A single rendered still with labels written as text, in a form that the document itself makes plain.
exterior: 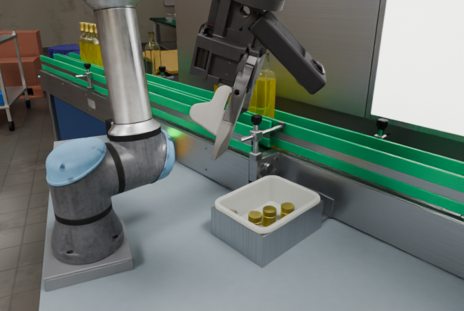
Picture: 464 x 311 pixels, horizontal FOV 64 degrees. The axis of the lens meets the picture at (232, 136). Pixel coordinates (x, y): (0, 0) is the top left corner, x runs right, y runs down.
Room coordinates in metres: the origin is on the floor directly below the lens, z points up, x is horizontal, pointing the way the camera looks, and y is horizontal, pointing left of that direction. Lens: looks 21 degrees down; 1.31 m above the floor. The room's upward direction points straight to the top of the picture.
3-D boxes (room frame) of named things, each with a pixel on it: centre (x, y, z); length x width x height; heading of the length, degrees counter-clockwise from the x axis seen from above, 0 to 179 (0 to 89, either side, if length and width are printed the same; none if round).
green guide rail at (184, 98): (1.65, 0.48, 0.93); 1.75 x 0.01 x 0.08; 43
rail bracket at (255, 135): (0.94, -0.08, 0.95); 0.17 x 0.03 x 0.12; 133
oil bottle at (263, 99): (1.11, -0.10, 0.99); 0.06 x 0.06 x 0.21; 42
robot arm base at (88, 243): (0.70, 0.32, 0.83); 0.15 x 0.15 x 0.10
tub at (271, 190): (0.79, -0.09, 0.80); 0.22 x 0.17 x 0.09; 133
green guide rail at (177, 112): (1.60, 0.54, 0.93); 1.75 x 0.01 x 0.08; 43
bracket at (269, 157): (0.95, -0.09, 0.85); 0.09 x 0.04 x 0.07; 133
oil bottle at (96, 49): (1.94, 0.68, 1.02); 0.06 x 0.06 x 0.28; 43
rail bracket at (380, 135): (0.90, -0.39, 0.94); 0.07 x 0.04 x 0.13; 133
